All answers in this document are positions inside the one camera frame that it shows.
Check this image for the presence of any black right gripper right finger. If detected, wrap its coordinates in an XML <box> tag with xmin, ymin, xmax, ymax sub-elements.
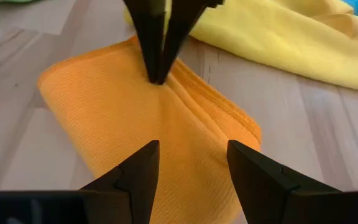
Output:
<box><xmin>227</xmin><ymin>139</ymin><xmax>341</xmax><ymax>224</ymax></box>

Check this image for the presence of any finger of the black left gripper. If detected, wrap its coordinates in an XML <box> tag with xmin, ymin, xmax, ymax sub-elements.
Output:
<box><xmin>158</xmin><ymin>0</ymin><xmax>225</xmax><ymax>85</ymax></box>
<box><xmin>122</xmin><ymin>0</ymin><xmax>166</xmax><ymax>84</ymax></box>

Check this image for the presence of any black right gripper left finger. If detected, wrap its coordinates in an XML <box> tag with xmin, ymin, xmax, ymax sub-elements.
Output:
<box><xmin>81</xmin><ymin>139</ymin><xmax>160</xmax><ymax>224</ymax></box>

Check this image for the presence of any orange microfiber towel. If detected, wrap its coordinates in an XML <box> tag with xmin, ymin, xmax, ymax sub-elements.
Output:
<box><xmin>37</xmin><ymin>35</ymin><xmax>262</xmax><ymax>224</ymax></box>

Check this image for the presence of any yellow microfiber towel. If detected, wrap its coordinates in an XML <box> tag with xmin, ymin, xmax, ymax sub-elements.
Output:
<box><xmin>124</xmin><ymin>0</ymin><xmax>358</xmax><ymax>94</ymax></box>

